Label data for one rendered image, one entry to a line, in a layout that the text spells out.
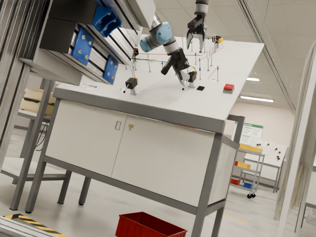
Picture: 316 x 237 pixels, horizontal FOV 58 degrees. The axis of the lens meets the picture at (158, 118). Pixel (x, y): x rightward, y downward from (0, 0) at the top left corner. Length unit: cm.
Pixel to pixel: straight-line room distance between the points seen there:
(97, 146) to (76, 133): 19
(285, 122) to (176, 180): 1138
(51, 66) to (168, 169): 93
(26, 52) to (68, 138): 112
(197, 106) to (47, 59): 94
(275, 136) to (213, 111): 1125
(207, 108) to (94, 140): 74
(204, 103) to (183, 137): 23
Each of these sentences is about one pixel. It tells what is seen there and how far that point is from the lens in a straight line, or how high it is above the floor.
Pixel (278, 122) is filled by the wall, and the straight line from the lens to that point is 1286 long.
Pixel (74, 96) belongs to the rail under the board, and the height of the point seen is 83.
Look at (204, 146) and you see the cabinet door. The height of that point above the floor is 72.
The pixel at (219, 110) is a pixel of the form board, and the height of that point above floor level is 92.
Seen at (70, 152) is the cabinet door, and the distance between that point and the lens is 197.
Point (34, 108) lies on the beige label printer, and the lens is 224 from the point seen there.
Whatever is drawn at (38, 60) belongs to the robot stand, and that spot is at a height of 82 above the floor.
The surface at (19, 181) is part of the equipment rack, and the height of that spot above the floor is 19.
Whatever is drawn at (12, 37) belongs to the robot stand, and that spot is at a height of 85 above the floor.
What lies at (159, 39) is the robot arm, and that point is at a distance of 140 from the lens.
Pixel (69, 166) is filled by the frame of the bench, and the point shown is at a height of 38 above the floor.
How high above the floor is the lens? 68
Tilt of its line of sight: 4 degrees up
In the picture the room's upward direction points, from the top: 14 degrees clockwise
